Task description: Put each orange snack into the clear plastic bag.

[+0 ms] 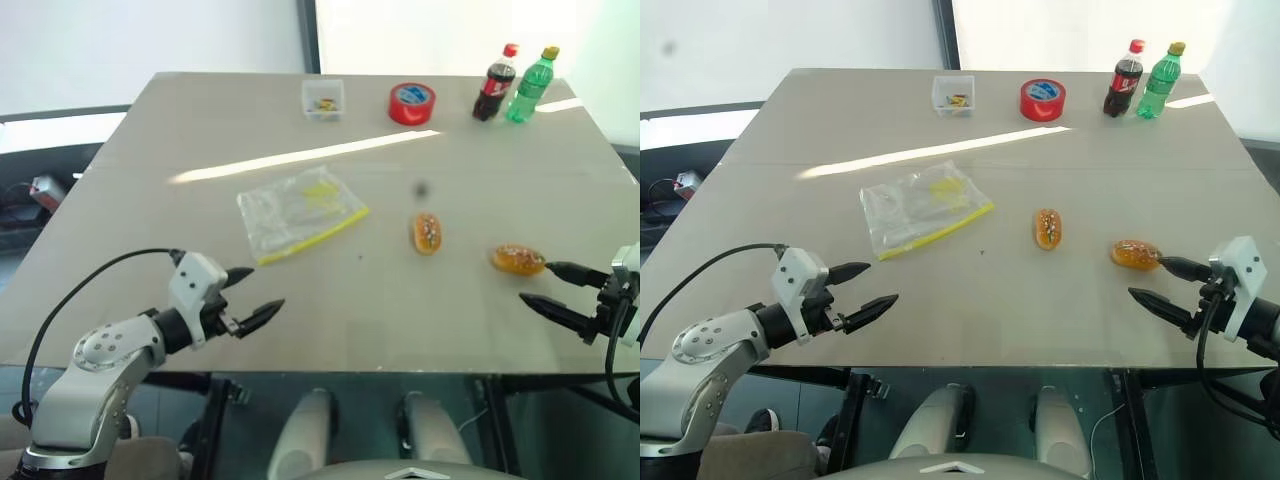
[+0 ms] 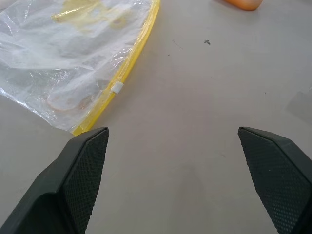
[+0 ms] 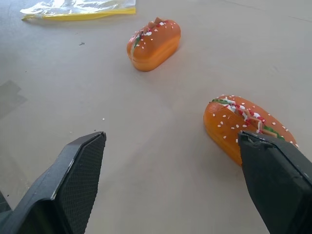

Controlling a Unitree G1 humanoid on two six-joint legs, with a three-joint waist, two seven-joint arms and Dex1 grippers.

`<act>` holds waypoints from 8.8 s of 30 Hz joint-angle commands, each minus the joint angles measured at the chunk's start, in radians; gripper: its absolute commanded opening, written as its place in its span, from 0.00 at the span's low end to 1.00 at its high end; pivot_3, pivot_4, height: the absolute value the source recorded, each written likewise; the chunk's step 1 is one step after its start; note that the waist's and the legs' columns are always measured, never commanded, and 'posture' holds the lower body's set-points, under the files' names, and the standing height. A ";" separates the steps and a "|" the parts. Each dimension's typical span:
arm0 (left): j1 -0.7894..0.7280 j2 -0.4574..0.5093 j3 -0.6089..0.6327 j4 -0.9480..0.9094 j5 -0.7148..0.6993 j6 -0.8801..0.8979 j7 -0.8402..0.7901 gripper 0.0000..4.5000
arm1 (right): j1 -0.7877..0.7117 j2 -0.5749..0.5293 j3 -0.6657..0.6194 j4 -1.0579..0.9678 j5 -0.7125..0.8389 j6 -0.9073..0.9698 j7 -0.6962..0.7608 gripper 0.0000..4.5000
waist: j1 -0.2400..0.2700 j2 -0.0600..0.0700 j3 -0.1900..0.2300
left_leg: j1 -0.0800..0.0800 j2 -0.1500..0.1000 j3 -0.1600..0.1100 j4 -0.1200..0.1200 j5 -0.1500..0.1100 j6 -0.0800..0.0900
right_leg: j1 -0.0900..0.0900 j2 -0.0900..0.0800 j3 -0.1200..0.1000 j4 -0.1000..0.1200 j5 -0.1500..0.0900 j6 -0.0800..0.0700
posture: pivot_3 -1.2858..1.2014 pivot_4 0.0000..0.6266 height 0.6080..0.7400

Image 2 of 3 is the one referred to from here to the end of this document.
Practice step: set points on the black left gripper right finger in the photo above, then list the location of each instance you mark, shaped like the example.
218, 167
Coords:
280, 175

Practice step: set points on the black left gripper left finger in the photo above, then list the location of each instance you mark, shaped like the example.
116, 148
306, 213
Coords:
63, 185

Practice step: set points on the clear yellow-zip plastic bag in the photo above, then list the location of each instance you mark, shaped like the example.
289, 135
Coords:
61, 61

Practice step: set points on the orange object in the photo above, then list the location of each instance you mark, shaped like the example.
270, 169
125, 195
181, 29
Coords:
243, 3

